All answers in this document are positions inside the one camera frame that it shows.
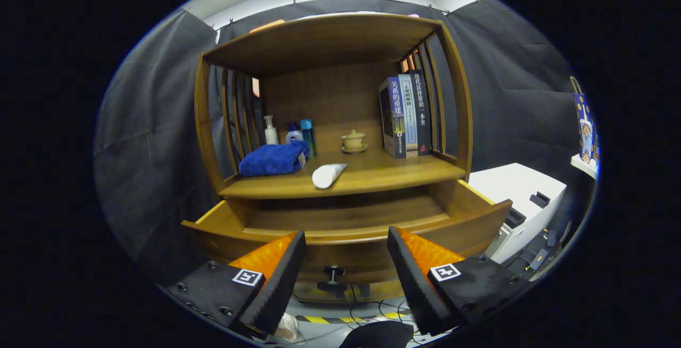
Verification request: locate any white facial cleanser tube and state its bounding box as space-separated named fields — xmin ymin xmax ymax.
xmin=312 ymin=163 xmax=348 ymax=189

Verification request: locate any person's white shoe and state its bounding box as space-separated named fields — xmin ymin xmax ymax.
xmin=274 ymin=312 xmax=305 ymax=344

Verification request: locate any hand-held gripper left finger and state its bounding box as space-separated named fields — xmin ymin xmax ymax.
xmin=165 ymin=230 xmax=308 ymax=338

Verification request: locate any wooden cabinet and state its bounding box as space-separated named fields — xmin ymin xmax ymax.
xmin=194 ymin=13 xmax=474 ymax=304

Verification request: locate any white side table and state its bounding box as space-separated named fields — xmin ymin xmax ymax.
xmin=570 ymin=154 xmax=599 ymax=181

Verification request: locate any white pump bottle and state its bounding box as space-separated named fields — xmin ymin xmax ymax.
xmin=263 ymin=115 xmax=279 ymax=145

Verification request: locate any black book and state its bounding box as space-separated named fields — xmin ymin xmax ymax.
xmin=410 ymin=70 xmax=433 ymax=156

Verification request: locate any teal bottle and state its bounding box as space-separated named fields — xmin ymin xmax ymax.
xmin=300 ymin=119 xmax=317 ymax=157

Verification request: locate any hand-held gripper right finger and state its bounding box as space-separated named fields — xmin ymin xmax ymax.
xmin=386 ymin=226 xmax=534 ymax=337

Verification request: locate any yellow black floor tape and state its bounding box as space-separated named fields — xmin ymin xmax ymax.
xmin=295 ymin=311 xmax=413 ymax=325

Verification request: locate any light grey book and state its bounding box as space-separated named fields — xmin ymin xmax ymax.
xmin=399 ymin=73 xmax=419 ymax=158

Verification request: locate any wooden drawer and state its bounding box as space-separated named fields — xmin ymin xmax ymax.
xmin=181 ymin=179 xmax=513 ymax=293

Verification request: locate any blue dotted paper bag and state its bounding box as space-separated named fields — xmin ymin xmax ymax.
xmin=570 ymin=77 xmax=595 ymax=160

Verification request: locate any black backdrop cloth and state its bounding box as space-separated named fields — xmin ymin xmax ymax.
xmin=95 ymin=0 xmax=595 ymax=285

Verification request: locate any person's dark clothing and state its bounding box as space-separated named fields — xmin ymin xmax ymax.
xmin=339 ymin=320 xmax=414 ymax=348

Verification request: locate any beige lidded teacup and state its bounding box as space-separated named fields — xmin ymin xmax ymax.
xmin=343 ymin=129 xmax=367 ymax=150

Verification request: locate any tangle of floor cables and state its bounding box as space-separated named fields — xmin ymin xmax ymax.
xmin=293 ymin=284 xmax=426 ymax=338

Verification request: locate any wooden countertop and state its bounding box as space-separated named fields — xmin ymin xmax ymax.
xmin=218 ymin=147 xmax=467 ymax=200

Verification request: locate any blue folded towel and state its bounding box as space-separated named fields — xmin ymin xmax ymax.
xmin=239 ymin=140 xmax=311 ymax=177

